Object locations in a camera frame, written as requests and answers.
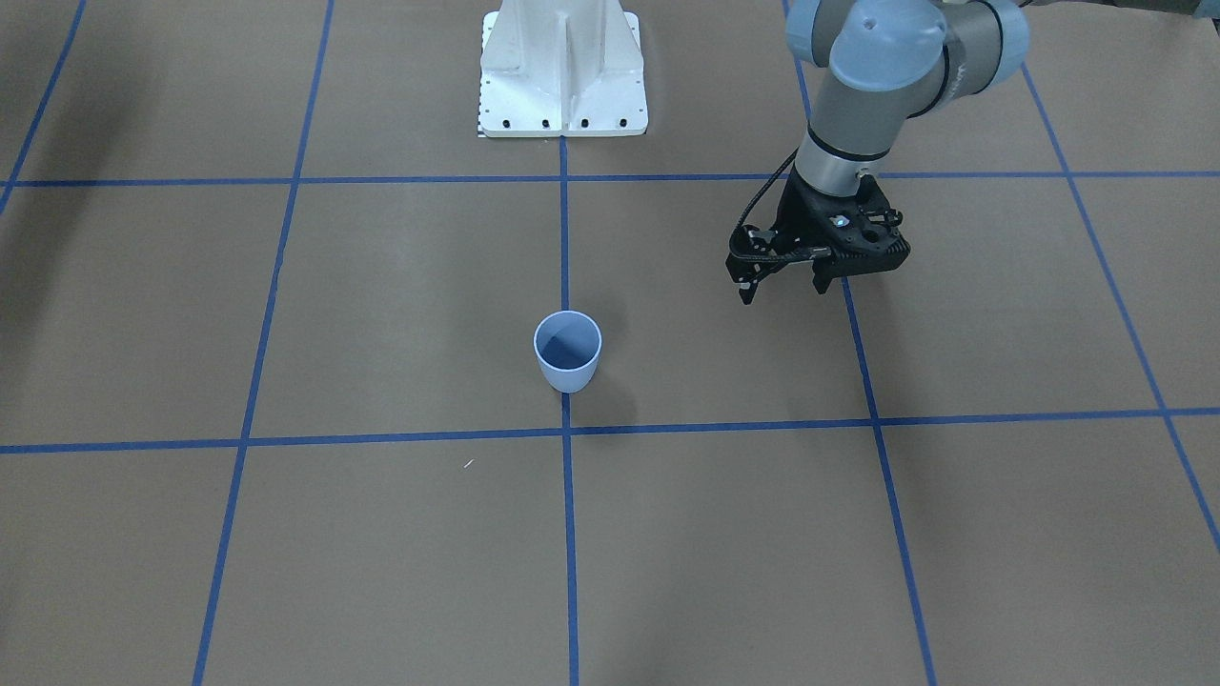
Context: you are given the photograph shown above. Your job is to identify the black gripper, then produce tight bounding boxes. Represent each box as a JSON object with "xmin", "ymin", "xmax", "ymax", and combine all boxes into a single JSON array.
[{"xmin": 726, "ymin": 171, "xmax": 852, "ymax": 308}]

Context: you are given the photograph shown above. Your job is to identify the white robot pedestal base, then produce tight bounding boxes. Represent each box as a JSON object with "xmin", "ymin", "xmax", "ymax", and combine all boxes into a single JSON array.
[{"xmin": 477, "ymin": 1, "xmax": 649, "ymax": 138}]

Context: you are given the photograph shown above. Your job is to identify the light blue plastic cup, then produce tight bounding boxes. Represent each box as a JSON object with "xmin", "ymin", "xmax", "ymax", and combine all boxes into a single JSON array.
[{"xmin": 532, "ymin": 310, "xmax": 604, "ymax": 394}]

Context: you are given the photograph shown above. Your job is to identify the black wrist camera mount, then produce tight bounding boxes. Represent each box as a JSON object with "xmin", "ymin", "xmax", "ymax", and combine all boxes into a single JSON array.
[{"xmin": 824, "ymin": 175, "xmax": 911, "ymax": 277}]

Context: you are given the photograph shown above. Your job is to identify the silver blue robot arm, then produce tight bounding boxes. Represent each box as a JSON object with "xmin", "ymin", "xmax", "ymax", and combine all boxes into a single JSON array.
[{"xmin": 726, "ymin": 1, "xmax": 1031, "ymax": 304}]

